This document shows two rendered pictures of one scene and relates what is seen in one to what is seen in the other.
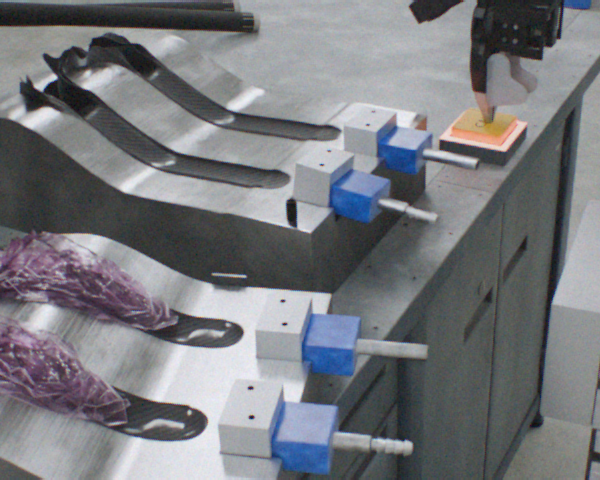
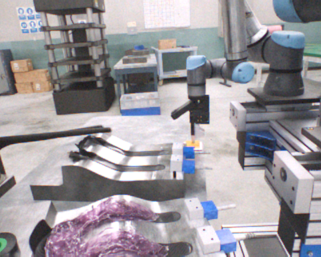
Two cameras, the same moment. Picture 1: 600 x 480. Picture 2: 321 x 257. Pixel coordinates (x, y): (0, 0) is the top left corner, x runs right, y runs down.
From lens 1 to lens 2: 0.34 m
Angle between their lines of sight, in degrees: 22
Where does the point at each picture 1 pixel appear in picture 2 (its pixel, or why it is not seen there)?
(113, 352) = (149, 231)
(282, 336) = (198, 211)
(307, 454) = (231, 245)
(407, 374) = not seen: hidden behind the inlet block
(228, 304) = (168, 206)
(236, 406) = (204, 237)
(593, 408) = (309, 207)
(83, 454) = not seen: outside the picture
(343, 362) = (215, 215)
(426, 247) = (198, 178)
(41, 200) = (84, 189)
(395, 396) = not seen: hidden behind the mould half
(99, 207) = (107, 187)
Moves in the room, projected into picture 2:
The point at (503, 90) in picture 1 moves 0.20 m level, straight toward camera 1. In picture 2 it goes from (198, 133) to (216, 154)
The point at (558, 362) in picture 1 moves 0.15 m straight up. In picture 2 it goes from (300, 196) to (309, 130)
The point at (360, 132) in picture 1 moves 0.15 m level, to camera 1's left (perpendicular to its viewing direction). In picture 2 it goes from (177, 149) to (136, 159)
